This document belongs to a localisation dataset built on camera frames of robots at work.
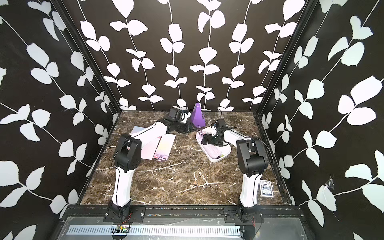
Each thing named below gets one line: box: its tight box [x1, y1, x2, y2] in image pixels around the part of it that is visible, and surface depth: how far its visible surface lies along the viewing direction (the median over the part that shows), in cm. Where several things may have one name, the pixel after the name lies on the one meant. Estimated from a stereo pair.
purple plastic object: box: [191, 102, 206, 127], surface depth 107 cm
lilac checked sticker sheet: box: [196, 130, 206, 139], surface depth 102 cm
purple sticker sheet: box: [153, 133, 176, 162], surface depth 100 cm
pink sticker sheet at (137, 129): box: [130, 126, 147, 134], surface depth 113 cm
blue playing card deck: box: [260, 179, 274, 198], surface depth 82 cm
